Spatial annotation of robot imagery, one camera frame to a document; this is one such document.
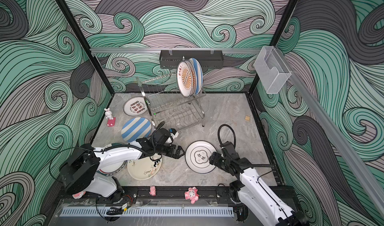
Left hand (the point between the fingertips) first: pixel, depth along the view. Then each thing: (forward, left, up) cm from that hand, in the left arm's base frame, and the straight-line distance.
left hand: (180, 151), depth 83 cm
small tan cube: (+27, -47, -5) cm, 54 cm away
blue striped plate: (+18, +31, -6) cm, 36 cm away
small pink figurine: (-19, +13, -3) cm, 23 cm away
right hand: (-4, -19, -3) cm, 20 cm away
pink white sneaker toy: (-22, +49, -4) cm, 53 cm away
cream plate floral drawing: (-8, +20, -6) cm, 23 cm away
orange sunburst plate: (+29, -2, +29) cm, 41 cm away
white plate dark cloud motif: (-1, -10, -5) cm, 11 cm away
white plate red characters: (+37, +37, -6) cm, 52 cm away
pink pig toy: (-21, -7, -3) cm, 22 cm away
